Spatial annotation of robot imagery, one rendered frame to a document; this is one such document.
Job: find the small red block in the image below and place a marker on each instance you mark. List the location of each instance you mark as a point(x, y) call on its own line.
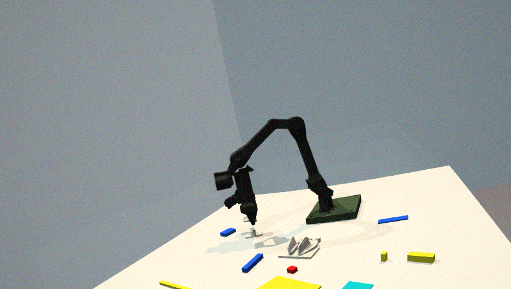
point(292, 269)

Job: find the teal rectangular plate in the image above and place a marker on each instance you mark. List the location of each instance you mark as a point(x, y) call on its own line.
point(357, 285)

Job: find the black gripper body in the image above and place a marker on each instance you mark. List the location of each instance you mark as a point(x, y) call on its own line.
point(247, 196)

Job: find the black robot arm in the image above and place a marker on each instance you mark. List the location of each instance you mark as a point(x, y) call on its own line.
point(239, 158)

